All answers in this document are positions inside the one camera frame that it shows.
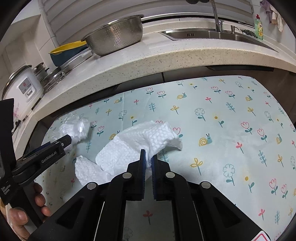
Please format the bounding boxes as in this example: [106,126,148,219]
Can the white paper towel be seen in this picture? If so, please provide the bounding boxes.
[75,120,183,186]

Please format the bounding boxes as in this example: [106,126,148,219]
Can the clear plastic wrap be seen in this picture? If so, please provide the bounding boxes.
[50,113,90,145]

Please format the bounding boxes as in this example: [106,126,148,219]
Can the chrome kitchen faucet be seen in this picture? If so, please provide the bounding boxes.
[186,0,225,33]

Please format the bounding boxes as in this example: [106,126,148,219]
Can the left hand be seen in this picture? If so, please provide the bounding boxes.
[8,182,51,240]

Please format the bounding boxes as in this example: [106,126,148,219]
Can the floral tablecloth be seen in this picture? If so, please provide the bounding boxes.
[36,76,295,240]

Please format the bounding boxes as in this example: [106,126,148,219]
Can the white rice cooker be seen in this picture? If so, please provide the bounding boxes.
[1,65,44,121]

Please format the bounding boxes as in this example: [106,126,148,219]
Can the steel steamer rack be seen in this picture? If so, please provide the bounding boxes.
[33,62,71,94]

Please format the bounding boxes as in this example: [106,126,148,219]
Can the metal tray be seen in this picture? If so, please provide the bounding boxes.
[60,47,92,70]

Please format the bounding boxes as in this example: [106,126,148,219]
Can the yellow blue plastic basin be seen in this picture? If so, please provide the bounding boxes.
[49,41,88,67]

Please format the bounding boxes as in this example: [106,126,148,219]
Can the stainless steel sink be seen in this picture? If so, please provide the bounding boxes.
[161,28,277,52]

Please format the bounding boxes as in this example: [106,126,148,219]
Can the stainless steel colander bowl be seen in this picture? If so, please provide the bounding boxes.
[82,15,144,56]

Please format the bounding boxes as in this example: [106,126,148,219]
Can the dark scrubber on counter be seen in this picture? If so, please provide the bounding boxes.
[241,29,257,38]

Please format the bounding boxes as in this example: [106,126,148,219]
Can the green dish soap bottle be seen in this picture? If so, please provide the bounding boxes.
[254,14,263,40]

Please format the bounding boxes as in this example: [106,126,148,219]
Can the hanging dish cloths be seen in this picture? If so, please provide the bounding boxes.
[260,0,285,32]

